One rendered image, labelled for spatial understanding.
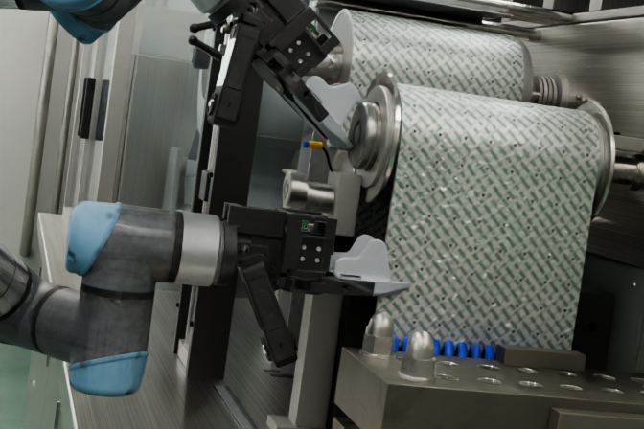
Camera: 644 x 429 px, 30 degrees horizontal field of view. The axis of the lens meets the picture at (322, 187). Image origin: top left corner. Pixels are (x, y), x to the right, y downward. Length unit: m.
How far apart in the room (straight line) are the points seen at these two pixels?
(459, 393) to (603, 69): 0.60
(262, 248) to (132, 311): 0.15
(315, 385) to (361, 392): 0.21
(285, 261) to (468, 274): 0.22
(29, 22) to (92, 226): 5.61
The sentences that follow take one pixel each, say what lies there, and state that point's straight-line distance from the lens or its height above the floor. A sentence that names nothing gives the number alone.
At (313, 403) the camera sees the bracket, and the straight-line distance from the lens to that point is 1.40.
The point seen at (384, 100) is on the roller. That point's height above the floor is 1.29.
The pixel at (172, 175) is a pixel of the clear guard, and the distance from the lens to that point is 2.29.
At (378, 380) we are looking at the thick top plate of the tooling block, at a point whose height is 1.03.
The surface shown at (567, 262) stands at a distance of 1.38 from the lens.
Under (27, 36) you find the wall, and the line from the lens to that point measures 6.79.
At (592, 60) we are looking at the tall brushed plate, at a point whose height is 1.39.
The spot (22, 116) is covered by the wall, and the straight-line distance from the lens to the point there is 6.79.
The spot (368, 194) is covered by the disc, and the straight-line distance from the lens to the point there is 1.34.
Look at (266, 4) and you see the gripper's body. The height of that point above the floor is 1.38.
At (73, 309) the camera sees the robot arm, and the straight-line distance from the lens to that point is 1.26.
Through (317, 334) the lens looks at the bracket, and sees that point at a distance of 1.38.
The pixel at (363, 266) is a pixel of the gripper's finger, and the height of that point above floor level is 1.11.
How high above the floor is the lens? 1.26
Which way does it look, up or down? 3 degrees down
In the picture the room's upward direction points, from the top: 8 degrees clockwise
